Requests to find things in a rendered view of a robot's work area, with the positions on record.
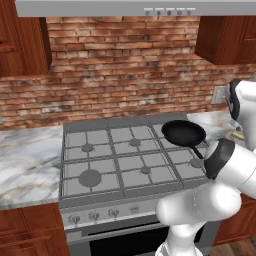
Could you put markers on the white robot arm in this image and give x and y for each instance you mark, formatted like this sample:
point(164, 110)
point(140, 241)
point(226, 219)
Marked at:
point(200, 206)

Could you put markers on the black frying pan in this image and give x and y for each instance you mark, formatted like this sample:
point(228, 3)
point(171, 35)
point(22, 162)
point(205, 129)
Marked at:
point(183, 133)

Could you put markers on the yellow butter stick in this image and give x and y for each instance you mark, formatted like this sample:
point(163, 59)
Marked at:
point(237, 135)

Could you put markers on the grey gas hob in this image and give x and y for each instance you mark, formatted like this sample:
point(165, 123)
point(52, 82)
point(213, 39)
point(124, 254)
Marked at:
point(110, 156)

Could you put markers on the grey hob knob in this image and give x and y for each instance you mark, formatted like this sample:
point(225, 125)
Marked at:
point(94, 216)
point(74, 219)
point(114, 212)

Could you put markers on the grey oven door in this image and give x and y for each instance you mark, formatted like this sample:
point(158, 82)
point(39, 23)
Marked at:
point(126, 245)

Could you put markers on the grey extractor hood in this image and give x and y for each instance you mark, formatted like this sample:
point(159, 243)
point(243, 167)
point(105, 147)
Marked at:
point(100, 7)

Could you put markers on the brown wooden drawer front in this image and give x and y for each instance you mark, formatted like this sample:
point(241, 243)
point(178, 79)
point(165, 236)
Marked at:
point(30, 220)

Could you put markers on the brown wooden base cupboard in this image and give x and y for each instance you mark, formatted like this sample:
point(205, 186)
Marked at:
point(238, 223)

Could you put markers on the brown wooden cupboard door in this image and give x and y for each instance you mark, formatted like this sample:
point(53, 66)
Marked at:
point(33, 247)

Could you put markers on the white wall socket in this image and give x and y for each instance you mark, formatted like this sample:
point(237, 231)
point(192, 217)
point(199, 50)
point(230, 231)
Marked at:
point(219, 95)

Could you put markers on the brown wooden wall cupboard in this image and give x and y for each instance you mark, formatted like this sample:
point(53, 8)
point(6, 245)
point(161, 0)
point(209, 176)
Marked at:
point(230, 40)
point(20, 36)

